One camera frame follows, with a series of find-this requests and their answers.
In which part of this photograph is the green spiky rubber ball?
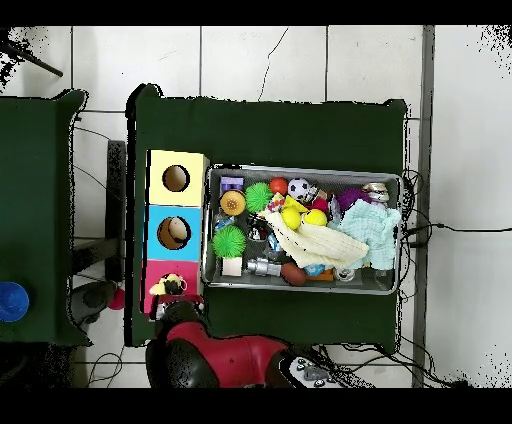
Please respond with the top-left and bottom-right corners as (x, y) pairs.
(244, 182), (274, 214)
(211, 224), (248, 259)

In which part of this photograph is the shallow silver mesh bin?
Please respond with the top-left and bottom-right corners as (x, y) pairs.
(200, 163), (404, 296)

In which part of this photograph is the black power cable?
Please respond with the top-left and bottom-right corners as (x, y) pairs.
(403, 222), (512, 246)

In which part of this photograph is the toy hamburger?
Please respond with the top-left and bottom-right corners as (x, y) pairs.
(219, 189), (248, 217)

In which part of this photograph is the black white soccer ball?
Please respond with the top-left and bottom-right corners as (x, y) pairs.
(286, 177), (311, 201)

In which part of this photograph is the dark grey rounded object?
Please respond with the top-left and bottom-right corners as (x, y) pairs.
(69, 279), (118, 326)

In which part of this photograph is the yellow duck toy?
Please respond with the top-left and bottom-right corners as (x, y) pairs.
(148, 272), (188, 296)

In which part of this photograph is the yellow smiley ball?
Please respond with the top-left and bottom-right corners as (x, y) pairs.
(280, 206), (303, 231)

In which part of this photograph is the dark green side table cloth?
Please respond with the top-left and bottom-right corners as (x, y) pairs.
(0, 88), (91, 347)

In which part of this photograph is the wooden box with three holes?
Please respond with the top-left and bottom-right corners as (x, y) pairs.
(139, 149), (211, 315)

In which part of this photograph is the mint green waffle cloth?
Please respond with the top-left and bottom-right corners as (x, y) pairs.
(327, 198), (402, 271)

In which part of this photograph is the small red floor ball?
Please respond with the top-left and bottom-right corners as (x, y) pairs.
(106, 287), (126, 311)

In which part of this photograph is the cream waffle cloth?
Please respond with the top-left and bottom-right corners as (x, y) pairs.
(259, 207), (370, 270)

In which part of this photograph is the blue plastic cup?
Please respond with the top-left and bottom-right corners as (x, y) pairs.
(0, 281), (31, 324)

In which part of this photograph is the brown toy football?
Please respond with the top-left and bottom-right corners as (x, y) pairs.
(280, 261), (308, 288)

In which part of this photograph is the black tripod leg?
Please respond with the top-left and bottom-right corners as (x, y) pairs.
(0, 39), (64, 78)

